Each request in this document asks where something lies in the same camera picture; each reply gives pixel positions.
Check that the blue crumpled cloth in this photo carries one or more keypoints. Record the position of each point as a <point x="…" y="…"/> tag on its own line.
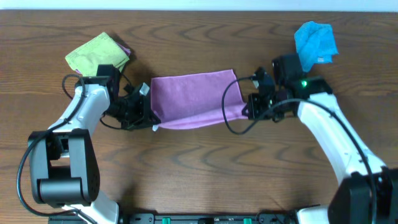
<point x="315" y="43"/>

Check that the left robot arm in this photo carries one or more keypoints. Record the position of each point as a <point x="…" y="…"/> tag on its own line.
<point x="58" y="176"/>

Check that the green folded cloth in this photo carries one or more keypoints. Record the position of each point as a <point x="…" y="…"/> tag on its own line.
<point x="102" y="38"/>

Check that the purple microfiber cloth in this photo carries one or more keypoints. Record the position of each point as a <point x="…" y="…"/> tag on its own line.
<point x="196" y="100"/>

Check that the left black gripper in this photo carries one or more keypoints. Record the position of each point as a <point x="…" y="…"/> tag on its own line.
<point x="140" y="109"/>

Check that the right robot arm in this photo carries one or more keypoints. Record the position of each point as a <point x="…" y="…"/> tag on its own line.
<point x="367" y="188"/>

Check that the purple cloth under green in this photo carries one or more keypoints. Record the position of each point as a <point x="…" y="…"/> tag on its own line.
<point x="88" y="59"/>

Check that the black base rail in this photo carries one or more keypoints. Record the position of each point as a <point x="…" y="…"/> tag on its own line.
<point x="220" y="218"/>

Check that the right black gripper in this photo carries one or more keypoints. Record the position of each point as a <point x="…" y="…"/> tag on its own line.
<point x="254" y="104"/>

